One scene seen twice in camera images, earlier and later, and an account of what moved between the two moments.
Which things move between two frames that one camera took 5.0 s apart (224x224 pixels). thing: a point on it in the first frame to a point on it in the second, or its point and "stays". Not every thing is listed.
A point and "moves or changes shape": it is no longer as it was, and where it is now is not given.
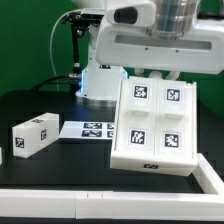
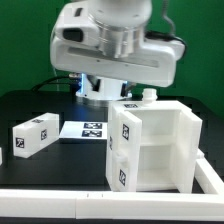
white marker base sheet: [98, 130] stays
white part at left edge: [1, 156] stays
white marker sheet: [175, 118] to [187, 136]
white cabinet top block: [34, 135] stays
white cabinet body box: [156, 126] moves or changes shape
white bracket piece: [137, 116] to [125, 161]
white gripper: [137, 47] to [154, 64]
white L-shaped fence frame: [206, 206] stays
